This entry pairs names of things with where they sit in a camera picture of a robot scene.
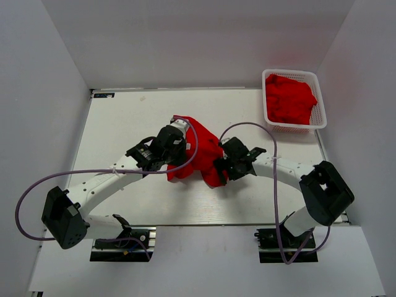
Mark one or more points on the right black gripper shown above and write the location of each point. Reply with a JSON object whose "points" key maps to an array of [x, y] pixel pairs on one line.
{"points": [[222, 164]]}

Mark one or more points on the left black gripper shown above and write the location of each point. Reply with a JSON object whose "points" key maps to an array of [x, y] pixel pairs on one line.
{"points": [[182, 157]]}

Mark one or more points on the red t shirt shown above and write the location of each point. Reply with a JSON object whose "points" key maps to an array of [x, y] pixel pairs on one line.
{"points": [[203, 162]]}

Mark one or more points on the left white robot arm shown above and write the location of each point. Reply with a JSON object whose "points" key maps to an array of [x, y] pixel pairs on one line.
{"points": [[67, 213]]}

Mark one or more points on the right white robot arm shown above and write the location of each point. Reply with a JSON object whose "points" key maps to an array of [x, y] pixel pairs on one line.
{"points": [[325, 193]]}

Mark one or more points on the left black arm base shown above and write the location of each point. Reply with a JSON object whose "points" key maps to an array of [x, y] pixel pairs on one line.
{"points": [[130, 244]]}

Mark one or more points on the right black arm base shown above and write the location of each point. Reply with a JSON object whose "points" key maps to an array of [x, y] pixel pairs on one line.
{"points": [[269, 251]]}

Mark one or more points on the red shirts in basket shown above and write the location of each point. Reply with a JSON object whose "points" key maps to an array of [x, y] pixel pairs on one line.
{"points": [[288, 101]]}

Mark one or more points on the blue table label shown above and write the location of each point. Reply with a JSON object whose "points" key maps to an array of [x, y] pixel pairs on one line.
{"points": [[103, 95]]}

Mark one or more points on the white plastic basket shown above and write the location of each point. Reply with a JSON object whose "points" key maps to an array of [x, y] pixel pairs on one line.
{"points": [[318, 118]]}

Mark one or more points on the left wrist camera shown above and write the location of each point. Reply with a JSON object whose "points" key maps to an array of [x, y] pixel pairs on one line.
{"points": [[181, 124]]}

